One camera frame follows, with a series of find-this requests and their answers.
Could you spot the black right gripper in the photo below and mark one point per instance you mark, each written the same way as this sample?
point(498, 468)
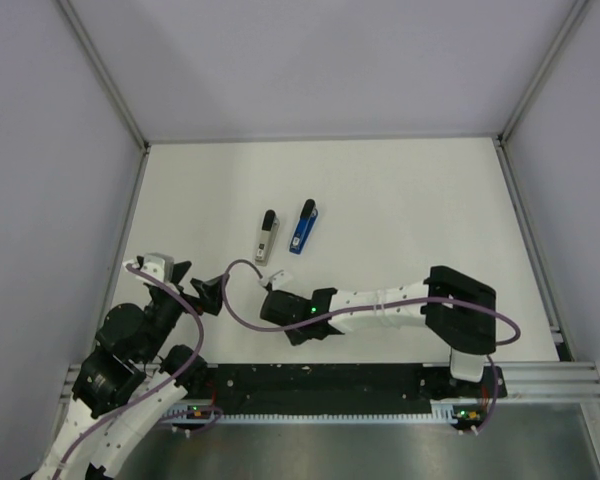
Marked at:
point(296, 338)

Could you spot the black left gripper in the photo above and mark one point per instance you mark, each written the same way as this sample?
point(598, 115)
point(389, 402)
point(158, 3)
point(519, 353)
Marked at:
point(211, 294)

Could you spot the grey black stapler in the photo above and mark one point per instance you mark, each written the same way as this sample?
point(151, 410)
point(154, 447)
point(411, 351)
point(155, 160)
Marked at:
point(266, 238)

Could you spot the blue black stapler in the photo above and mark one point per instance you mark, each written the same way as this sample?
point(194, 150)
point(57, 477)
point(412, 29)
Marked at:
point(304, 226)

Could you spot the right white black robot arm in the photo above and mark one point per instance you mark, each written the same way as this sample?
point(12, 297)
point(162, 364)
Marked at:
point(454, 306)

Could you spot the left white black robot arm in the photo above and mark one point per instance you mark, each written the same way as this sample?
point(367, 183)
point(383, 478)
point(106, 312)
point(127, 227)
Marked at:
point(114, 403)

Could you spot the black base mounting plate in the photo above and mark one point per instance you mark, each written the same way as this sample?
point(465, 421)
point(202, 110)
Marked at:
point(338, 389)

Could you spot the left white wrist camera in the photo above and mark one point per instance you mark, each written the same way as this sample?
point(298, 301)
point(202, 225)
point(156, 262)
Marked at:
point(154, 268)

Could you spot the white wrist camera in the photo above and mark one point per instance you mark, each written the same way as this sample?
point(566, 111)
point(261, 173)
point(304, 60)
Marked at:
point(154, 268)
point(277, 280)

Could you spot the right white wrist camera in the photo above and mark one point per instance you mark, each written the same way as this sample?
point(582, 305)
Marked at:
point(277, 280)

